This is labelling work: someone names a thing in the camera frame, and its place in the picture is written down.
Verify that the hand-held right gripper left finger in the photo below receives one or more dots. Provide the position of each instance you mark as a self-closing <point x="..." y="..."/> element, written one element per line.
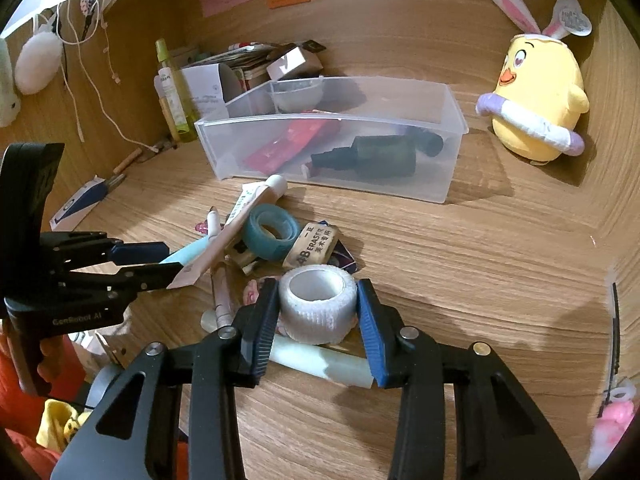
<point x="264" y="340"/>

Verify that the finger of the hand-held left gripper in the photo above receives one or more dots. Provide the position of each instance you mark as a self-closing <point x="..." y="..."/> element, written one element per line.
<point x="142" y="252"/>
<point x="155" y="275"/>

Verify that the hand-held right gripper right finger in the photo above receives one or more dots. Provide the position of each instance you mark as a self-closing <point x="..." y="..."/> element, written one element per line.
<point x="372" y="340"/>

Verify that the white bandage roll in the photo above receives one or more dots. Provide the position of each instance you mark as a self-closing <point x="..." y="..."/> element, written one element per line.
<point x="315" y="320"/>

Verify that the pale green tube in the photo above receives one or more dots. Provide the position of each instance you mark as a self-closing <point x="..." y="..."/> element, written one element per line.
<point x="320" y="362"/>

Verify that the blue tape roll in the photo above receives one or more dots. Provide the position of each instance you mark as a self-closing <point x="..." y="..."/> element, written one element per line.
<point x="260" y="240"/>

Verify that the clear plastic storage box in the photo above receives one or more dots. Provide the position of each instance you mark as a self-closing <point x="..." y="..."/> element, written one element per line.
<point x="445" y="125"/>

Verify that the blue and white carton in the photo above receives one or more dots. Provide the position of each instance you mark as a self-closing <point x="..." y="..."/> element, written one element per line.
<point x="75" y="205"/>

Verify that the metal nail clipper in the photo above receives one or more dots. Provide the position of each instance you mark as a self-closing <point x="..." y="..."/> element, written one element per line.
<point x="116" y="181"/>

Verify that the dark printed card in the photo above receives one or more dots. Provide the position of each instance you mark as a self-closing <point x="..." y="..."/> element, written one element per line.
<point x="345" y="257"/>

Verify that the white green plush toy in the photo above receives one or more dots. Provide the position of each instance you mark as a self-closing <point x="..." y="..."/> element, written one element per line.
<point x="7" y="95"/>

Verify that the beige wrapped eraser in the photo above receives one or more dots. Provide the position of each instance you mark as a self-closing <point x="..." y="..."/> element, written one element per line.
<point x="312" y="245"/>

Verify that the white fluffy pompom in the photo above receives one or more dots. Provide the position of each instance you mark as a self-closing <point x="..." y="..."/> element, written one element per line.
<point x="37" y="62"/>

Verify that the yellow-green spray bottle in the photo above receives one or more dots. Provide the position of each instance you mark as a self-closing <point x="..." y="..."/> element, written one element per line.
<point x="177" y="95"/>

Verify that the white carton box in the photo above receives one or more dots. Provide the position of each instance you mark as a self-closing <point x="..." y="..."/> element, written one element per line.
<point x="205" y="87"/>

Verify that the red packet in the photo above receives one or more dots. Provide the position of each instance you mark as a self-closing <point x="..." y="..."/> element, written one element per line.
<point x="285" y="147"/>

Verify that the dark dropper bottle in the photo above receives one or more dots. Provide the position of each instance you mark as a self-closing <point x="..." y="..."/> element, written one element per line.
<point x="385" y="157"/>

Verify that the small clear plastic bowl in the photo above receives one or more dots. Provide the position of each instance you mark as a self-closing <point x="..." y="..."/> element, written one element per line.
<point x="297" y="97"/>

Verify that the printed paper packet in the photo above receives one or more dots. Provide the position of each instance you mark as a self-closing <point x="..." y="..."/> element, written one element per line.
<point x="240" y="52"/>

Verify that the small silver white box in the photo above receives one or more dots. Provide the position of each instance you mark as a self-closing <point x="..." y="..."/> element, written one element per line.
<point x="292" y="62"/>

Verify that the black comb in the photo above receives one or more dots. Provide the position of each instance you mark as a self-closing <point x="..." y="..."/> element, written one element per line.
<point x="615" y="340"/>

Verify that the pink plush toy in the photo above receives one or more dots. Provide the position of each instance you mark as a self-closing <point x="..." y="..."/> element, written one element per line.
<point x="612" y="425"/>

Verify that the yellow chick plush toy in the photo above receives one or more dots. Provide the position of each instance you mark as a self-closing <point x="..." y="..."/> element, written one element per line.
<point x="540" y="90"/>

